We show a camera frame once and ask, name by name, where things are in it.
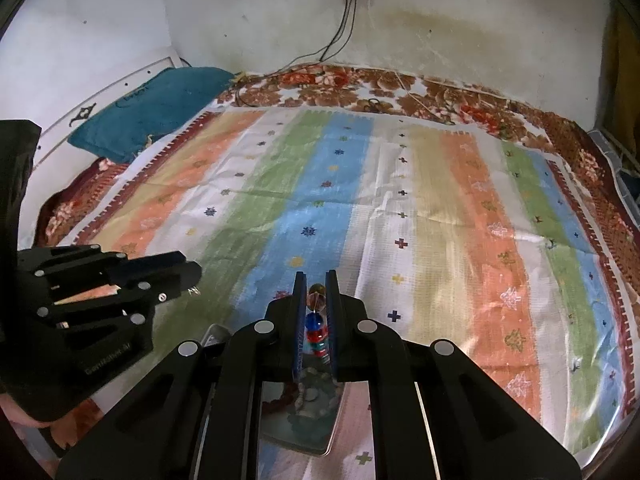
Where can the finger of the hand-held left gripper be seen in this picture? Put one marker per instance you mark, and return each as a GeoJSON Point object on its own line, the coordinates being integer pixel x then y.
{"type": "Point", "coordinates": [145, 305]}
{"type": "Point", "coordinates": [165, 266]}

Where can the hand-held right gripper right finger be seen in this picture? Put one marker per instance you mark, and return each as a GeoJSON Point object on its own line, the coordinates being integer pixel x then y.
{"type": "Point", "coordinates": [334, 320]}

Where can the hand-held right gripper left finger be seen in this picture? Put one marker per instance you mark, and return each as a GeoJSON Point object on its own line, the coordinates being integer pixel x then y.
{"type": "Point", "coordinates": [299, 320]}

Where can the pink rimmed mirror tray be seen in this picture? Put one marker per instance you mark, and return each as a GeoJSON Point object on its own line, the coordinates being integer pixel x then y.
{"type": "Point", "coordinates": [300, 437]}

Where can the striped woven mat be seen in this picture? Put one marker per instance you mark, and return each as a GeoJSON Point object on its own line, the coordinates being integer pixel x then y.
{"type": "Point", "coordinates": [450, 240]}

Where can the teal pillow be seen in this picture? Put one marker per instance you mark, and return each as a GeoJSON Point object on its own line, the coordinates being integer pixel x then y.
{"type": "Point", "coordinates": [150, 110]}

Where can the white bed headboard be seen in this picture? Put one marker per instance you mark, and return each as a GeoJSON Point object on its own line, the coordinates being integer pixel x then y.
{"type": "Point", "coordinates": [115, 72]}

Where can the brown floral bedsheet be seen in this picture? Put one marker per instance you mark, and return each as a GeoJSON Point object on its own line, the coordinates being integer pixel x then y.
{"type": "Point", "coordinates": [320, 85]}

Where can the grey plastic cover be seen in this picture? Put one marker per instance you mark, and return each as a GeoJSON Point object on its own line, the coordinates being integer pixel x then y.
{"type": "Point", "coordinates": [617, 160]}

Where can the yellow cloth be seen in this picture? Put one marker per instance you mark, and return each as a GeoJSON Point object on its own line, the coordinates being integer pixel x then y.
{"type": "Point", "coordinates": [625, 70]}

